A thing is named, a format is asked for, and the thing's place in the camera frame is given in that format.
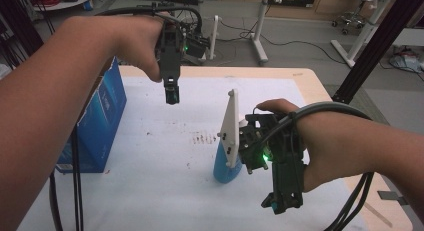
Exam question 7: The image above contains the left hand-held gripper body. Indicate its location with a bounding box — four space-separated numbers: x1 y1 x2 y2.
154 14 220 83

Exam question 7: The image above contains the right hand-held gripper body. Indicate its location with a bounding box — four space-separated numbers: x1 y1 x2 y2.
217 88 306 208

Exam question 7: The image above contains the translucent blue bottle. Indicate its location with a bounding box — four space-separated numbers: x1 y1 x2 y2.
213 134 244 185

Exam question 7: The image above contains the person's left hand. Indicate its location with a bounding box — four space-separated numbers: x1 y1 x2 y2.
109 15 167 84

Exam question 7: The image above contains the person's right hand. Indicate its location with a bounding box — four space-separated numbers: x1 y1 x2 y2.
255 98 341 194

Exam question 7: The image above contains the blue cardboard box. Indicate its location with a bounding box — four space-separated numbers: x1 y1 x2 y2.
55 57 128 175

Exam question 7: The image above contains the white table mat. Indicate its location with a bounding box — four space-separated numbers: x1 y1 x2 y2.
16 75 368 231

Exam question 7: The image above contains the white desk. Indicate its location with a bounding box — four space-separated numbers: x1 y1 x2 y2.
188 0 301 66

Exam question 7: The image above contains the grey tape strip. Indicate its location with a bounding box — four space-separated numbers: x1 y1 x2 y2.
377 190 410 206

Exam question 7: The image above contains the round white table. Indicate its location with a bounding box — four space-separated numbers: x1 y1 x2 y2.
31 0 96 12

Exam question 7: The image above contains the black metal stand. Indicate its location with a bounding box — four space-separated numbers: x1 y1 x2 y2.
0 0 45 69

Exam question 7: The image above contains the white desk leg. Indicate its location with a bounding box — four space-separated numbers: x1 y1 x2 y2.
330 0 401 69

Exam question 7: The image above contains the office chair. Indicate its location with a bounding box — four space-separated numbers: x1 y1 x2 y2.
331 0 385 35

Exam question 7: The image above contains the grey right gripper cable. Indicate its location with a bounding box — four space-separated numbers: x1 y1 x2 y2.
263 101 376 231

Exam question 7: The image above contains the black floor cable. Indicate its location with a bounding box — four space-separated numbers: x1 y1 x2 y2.
218 19 348 65

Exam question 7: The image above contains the hanging black cable bundle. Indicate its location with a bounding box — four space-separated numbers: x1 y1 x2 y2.
49 126 85 231

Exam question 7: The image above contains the black metal post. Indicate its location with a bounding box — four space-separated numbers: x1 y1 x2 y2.
331 0 424 105

